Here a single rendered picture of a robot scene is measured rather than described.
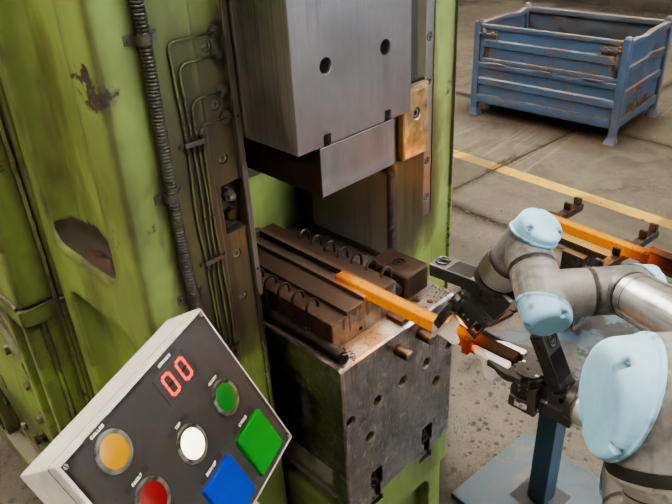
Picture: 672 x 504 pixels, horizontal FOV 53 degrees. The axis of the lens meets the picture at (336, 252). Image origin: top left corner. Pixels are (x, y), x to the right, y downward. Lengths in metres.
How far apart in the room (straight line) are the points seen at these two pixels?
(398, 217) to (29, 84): 0.86
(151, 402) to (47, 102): 0.70
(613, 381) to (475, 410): 1.97
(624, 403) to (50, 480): 0.65
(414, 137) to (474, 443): 1.28
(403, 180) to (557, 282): 0.67
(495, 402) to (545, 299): 1.65
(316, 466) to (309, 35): 1.04
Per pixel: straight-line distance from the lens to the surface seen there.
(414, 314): 1.35
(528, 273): 1.05
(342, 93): 1.19
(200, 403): 1.04
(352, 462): 1.56
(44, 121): 1.47
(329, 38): 1.15
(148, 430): 0.97
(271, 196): 1.80
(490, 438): 2.52
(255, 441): 1.10
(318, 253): 1.59
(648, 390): 0.66
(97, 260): 1.42
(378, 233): 1.69
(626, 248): 1.69
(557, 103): 5.15
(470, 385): 2.72
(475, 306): 1.22
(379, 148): 1.30
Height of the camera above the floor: 1.80
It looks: 31 degrees down
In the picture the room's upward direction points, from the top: 3 degrees counter-clockwise
